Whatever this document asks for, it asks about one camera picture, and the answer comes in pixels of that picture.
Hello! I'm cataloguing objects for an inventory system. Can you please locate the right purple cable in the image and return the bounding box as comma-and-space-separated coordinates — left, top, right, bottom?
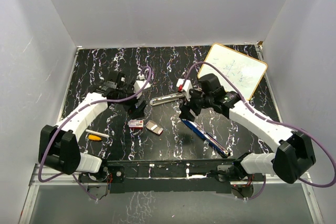
182, 61, 336, 201

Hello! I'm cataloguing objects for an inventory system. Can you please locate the purple cable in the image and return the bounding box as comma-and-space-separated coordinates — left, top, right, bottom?
182, 61, 336, 201
38, 66, 152, 201

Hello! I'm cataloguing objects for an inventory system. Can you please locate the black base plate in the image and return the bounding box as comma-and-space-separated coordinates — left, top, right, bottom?
79, 158, 250, 194

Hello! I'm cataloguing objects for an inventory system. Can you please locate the staple strip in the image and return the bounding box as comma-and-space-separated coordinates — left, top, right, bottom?
145, 120, 163, 135

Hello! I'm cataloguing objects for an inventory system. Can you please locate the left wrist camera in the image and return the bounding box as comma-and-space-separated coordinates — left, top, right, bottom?
133, 74, 151, 98

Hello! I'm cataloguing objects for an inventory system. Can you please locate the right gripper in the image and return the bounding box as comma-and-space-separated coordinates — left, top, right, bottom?
178, 88, 213, 122

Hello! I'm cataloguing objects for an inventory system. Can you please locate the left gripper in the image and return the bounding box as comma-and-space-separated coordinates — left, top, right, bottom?
117, 82, 146, 119

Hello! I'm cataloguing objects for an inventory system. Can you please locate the white marker pen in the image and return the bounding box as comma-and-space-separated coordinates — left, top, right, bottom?
86, 129, 110, 138

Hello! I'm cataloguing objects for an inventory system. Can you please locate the yellow framed whiteboard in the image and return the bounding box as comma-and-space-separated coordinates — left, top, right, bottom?
205, 43, 268, 100

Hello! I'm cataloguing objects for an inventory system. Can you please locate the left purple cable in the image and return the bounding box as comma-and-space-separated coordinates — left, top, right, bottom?
38, 66, 152, 201

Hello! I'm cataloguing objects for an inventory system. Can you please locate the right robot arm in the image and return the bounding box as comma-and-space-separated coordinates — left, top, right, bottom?
176, 73, 316, 184

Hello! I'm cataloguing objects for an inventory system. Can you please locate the orange marker cap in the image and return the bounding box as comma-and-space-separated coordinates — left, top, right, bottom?
88, 134, 102, 141

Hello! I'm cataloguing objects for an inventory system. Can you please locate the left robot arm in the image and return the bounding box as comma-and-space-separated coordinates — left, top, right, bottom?
38, 70, 151, 182

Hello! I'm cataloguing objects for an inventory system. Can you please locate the red staple box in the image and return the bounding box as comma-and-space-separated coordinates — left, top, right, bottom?
128, 120, 144, 129

